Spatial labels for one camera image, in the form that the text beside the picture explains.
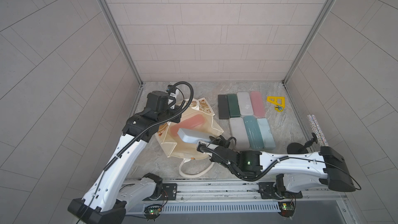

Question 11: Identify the salmon red pencil case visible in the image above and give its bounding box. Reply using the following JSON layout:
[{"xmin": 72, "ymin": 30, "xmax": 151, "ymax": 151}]
[{"xmin": 170, "ymin": 114, "xmax": 205, "ymax": 136}]

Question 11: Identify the light teal pencil case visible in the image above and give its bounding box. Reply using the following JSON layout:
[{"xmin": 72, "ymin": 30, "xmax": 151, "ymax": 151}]
[{"xmin": 243, "ymin": 116, "xmax": 264, "ymax": 150}]

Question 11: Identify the light blue grey pencil case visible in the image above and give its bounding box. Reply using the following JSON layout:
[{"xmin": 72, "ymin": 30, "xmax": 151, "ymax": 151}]
[{"xmin": 177, "ymin": 128, "xmax": 211, "ymax": 144}]

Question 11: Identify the pale blue pencil case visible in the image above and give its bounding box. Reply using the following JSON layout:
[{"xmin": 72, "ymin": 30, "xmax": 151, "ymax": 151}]
[{"xmin": 257, "ymin": 118, "xmax": 276, "ymax": 149}]

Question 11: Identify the translucent white pencil case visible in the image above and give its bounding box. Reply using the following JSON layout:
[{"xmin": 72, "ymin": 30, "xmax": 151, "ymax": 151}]
[{"xmin": 230, "ymin": 117, "xmax": 250, "ymax": 150}]

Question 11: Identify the black pencil case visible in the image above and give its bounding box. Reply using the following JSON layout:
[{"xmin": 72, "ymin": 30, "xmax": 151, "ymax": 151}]
[{"xmin": 218, "ymin": 94, "xmax": 230, "ymax": 120}]

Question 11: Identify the pink pencil case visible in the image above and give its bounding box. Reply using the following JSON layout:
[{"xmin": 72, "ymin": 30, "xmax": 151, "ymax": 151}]
[{"xmin": 250, "ymin": 91, "xmax": 266, "ymax": 118}]

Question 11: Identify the white grey pencil case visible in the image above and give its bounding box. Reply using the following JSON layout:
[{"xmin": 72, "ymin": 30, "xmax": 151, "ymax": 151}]
[{"xmin": 236, "ymin": 92, "xmax": 254, "ymax": 117}]

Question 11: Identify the dark green pencil case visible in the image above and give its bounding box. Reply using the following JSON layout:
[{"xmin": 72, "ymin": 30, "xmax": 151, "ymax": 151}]
[{"xmin": 227, "ymin": 94, "xmax": 240, "ymax": 118}]

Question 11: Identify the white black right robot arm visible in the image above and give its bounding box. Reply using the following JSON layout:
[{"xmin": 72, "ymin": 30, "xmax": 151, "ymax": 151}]
[{"xmin": 197, "ymin": 142, "xmax": 362, "ymax": 193}]

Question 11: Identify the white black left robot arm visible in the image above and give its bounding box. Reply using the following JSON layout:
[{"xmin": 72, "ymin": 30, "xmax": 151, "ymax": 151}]
[{"xmin": 68, "ymin": 86, "xmax": 193, "ymax": 224}]

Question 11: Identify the black microphone stand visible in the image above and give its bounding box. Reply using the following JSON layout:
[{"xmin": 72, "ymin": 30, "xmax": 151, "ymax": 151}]
[{"xmin": 287, "ymin": 133, "xmax": 318, "ymax": 154}]

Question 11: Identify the right circuit board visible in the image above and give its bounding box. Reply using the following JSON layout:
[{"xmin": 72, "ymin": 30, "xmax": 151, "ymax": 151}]
[{"xmin": 278, "ymin": 202, "xmax": 296, "ymax": 218}]

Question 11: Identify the circuit board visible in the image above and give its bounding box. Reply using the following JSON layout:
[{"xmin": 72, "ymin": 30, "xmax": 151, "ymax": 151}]
[
  {"xmin": 278, "ymin": 202, "xmax": 296, "ymax": 218},
  {"xmin": 143, "ymin": 204, "xmax": 163, "ymax": 221}
]

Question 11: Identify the yellow triangular wooden toy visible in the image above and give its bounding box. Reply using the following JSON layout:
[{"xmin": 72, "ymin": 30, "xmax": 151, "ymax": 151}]
[{"xmin": 266, "ymin": 96, "xmax": 286, "ymax": 112}]

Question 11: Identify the glittery silver microphone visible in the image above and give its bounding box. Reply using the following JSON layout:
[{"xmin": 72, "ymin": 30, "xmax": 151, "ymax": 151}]
[{"xmin": 307, "ymin": 115, "xmax": 329, "ymax": 146}]

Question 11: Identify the left circuit board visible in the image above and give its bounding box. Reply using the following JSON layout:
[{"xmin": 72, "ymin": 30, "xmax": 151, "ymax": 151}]
[{"xmin": 143, "ymin": 204, "xmax": 163, "ymax": 221}]

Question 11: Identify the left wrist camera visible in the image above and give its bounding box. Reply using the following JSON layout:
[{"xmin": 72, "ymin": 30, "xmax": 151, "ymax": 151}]
[{"xmin": 166, "ymin": 85, "xmax": 180, "ymax": 99}]

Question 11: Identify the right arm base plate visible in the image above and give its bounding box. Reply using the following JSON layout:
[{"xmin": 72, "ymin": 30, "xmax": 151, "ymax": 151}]
[{"xmin": 258, "ymin": 182, "xmax": 303, "ymax": 200}]

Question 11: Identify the aluminium mounting rail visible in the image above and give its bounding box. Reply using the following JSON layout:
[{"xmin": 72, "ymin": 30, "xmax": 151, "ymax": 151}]
[{"xmin": 163, "ymin": 178, "xmax": 347, "ymax": 203}]

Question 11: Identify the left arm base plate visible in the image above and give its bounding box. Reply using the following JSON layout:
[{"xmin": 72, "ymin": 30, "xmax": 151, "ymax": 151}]
[{"xmin": 144, "ymin": 183, "xmax": 178, "ymax": 201}]

